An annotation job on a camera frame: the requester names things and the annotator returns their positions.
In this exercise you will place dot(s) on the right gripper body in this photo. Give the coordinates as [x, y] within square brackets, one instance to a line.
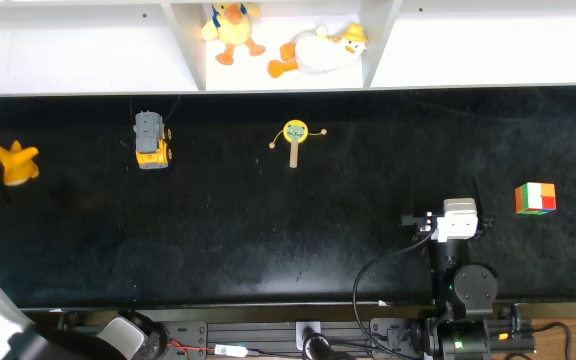
[413, 221]

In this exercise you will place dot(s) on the yellow wooden rattle drum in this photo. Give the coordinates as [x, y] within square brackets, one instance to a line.
[295, 133]

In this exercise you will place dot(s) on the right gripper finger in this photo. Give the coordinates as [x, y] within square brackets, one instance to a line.
[479, 210]
[414, 207]

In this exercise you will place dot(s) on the white plush duck yellow hat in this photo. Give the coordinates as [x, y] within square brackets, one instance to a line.
[320, 52]

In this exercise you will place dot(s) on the white shelf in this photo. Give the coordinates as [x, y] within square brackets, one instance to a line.
[93, 55]

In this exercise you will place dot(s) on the grey and yellow toy truck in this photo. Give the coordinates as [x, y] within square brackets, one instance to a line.
[149, 145]

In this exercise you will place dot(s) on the mounting rail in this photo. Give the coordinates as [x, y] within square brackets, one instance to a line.
[268, 340]

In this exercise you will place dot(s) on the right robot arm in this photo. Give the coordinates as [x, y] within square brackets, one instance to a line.
[474, 287]

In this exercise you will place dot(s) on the orange toy dinosaur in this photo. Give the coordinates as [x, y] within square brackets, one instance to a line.
[10, 160]

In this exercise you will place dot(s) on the many-coloured puzzle cube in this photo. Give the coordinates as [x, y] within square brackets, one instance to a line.
[535, 198]

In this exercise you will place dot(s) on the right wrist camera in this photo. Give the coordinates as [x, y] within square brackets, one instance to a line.
[457, 220]

